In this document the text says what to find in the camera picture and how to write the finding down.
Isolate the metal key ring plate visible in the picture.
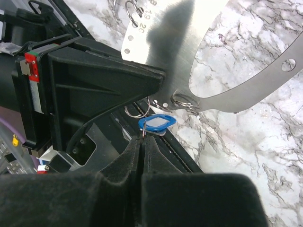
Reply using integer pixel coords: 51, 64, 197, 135
122, 0, 303, 113

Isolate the blue tag key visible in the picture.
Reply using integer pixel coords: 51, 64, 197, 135
138, 114, 177, 138

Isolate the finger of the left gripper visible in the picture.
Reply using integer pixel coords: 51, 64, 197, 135
47, 41, 166, 151

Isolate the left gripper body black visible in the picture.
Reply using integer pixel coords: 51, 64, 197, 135
12, 34, 76, 156

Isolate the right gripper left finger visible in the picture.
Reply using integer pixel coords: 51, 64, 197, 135
0, 137, 139, 227

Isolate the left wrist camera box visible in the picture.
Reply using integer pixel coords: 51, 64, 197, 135
38, 135, 97, 173

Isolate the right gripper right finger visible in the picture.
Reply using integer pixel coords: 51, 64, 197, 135
142, 136, 268, 227

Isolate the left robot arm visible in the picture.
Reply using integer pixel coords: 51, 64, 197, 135
0, 0, 165, 153

